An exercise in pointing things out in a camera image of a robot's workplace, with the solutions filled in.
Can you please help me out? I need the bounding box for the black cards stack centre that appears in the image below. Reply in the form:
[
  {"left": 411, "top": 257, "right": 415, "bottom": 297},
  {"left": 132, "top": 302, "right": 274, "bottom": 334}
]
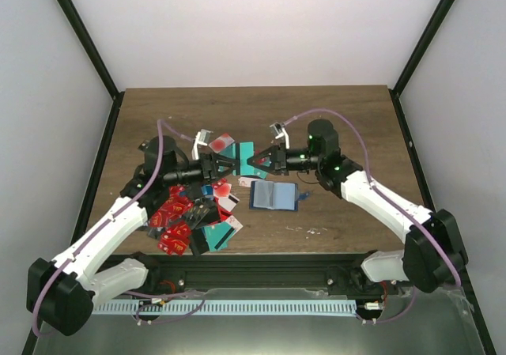
[{"left": 184, "top": 198, "right": 221, "bottom": 230}]

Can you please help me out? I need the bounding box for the red VIP card bottom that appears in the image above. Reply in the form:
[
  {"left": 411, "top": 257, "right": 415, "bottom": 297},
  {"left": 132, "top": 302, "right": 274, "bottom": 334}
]
[{"left": 158, "top": 221, "right": 191, "bottom": 256}]

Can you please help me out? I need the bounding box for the light blue slotted strip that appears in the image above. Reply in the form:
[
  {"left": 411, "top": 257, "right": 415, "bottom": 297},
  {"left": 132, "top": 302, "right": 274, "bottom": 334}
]
[{"left": 93, "top": 300, "right": 357, "bottom": 317}]

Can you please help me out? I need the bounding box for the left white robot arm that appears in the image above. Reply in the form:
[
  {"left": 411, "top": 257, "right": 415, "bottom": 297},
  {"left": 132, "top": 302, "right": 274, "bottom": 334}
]
[{"left": 26, "top": 135, "right": 239, "bottom": 336}]

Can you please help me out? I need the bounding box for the white pink card top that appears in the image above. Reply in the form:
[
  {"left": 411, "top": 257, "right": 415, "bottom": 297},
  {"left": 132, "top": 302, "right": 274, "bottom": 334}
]
[{"left": 209, "top": 133, "right": 235, "bottom": 153}]

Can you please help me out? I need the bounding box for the teal card carried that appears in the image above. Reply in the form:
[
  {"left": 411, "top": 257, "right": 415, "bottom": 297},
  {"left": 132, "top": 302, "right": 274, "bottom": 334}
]
[{"left": 232, "top": 142, "right": 256, "bottom": 176}]

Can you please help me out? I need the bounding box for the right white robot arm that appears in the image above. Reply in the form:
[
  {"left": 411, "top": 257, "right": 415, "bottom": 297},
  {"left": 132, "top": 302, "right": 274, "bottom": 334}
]
[{"left": 247, "top": 119, "right": 468, "bottom": 294}]

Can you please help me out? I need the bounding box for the small black card far left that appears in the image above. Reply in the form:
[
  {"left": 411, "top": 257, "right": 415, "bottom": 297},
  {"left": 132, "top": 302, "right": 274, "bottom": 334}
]
[{"left": 138, "top": 141, "right": 148, "bottom": 151}]

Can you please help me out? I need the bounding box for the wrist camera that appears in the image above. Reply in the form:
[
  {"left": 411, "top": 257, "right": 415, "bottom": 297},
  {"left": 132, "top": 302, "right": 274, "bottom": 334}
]
[
  {"left": 191, "top": 129, "right": 212, "bottom": 161},
  {"left": 270, "top": 123, "right": 290, "bottom": 149}
]

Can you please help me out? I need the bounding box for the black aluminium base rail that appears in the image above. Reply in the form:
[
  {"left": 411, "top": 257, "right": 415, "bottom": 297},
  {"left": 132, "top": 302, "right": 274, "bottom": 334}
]
[{"left": 142, "top": 254, "right": 396, "bottom": 298}]

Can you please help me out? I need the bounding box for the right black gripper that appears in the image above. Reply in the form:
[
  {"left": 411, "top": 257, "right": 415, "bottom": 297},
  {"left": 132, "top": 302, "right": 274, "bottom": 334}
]
[{"left": 249, "top": 142, "right": 323, "bottom": 176}]

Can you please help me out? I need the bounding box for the blue leather card holder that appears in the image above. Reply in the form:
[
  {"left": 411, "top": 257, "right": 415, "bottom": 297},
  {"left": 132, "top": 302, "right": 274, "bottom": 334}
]
[{"left": 249, "top": 179, "right": 310, "bottom": 211}]

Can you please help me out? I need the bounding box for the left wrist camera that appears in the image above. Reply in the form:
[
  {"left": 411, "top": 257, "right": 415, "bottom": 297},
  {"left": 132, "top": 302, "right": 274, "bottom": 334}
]
[{"left": 191, "top": 129, "right": 212, "bottom": 161}]

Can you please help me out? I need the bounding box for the white card with red dot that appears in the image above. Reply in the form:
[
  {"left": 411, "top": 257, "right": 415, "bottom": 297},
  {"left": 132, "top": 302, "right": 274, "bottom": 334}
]
[{"left": 238, "top": 176, "right": 261, "bottom": 188}]

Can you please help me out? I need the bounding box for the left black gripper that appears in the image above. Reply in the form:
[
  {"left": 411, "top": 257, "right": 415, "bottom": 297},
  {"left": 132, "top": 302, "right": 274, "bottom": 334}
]
[{"left": 165, "top": 153, "right": 241, "bottom": 187}]

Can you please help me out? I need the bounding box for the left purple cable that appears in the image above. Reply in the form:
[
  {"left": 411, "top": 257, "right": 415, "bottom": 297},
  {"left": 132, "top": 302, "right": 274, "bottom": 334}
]
[{"left": 31, "top": 118, "right": 206, "bottom": 338}]

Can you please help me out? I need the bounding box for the teal card bottom pile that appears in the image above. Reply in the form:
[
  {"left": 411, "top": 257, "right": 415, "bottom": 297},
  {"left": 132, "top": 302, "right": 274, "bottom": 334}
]
[{"left": 204, "top": 216, "right": 243, "bottom": 252}]

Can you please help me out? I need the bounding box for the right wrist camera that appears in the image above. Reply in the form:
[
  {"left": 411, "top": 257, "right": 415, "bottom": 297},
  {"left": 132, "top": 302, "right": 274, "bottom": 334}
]
[{"left": 270, "top": 123, "right": 290, "bottom": 149}]

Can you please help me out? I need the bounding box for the black card bottom pile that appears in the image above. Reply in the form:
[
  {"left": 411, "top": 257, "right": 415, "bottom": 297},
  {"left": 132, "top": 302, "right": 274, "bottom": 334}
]
[{"left": 189, "top": 230, "right": 210, "bottom": 256}]

